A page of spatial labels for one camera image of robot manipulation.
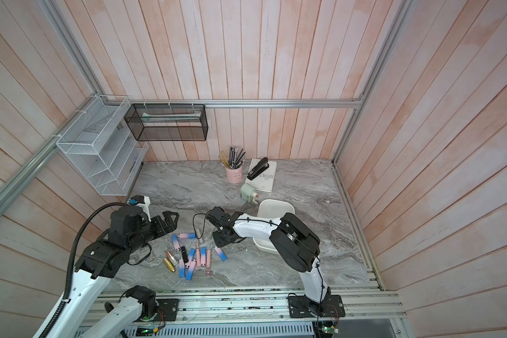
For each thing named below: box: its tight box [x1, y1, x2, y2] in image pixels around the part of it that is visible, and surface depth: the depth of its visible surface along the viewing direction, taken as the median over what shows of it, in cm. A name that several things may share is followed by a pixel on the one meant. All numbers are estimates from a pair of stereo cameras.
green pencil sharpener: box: [240, 183, 259, 203], surface depth 101 cm
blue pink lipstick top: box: [178, 233, 197, 241], surface depth 92 cm
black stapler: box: [247, 156, 270, 181], surface depth 113 cm
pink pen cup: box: [225, 165, 244, 184], surface depth 106 cm
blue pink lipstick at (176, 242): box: [171, 234, 181, 251], surface depth 90 cm
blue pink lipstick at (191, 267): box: [185, 260, 197, 281], surface depth 83 cm
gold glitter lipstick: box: [163, 257, 176, 273], surface depth 85 cm
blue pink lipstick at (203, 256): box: [200, 247, 207, 267], surface depth 86 cm
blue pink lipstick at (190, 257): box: [184, 247, 196, 269], surface depth 85 cm
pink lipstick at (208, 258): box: [206, 249, 212, 269], surface depth 87 cm
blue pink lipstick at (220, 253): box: [214, 246, 229, 262], surface depth 87 cm
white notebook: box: [245, 157, 278, 193], surface depth 113 cm
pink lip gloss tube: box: [195, 242, 201, 267], surface depth 87 cm
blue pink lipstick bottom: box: [178, 259, 186, 279], surface depth 83 cm
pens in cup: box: [217, 145, 246, 170], surface depth 109 cm
